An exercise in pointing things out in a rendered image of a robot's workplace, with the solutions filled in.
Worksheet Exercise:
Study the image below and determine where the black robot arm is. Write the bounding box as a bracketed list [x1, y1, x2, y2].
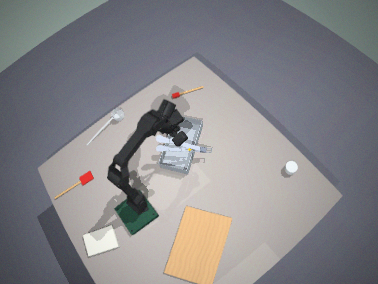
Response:
[107, 100, 184, 215]

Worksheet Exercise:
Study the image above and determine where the light wooden board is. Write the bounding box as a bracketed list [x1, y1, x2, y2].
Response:
[164, 206, 232, 284]

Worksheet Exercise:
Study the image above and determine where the grey metal roasting tin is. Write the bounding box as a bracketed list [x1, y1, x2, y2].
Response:
[158, 116, 203, 174]

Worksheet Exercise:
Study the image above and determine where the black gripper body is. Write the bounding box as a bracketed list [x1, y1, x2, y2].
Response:
[161, 119, 188, 147]

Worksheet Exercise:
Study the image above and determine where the red spatula with wooden handle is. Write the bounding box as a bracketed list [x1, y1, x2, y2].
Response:
[54, 171, 94, 199]

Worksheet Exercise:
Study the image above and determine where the red brush with wooden handle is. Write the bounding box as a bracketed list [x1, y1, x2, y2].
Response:
[172, 86, 204, 99]

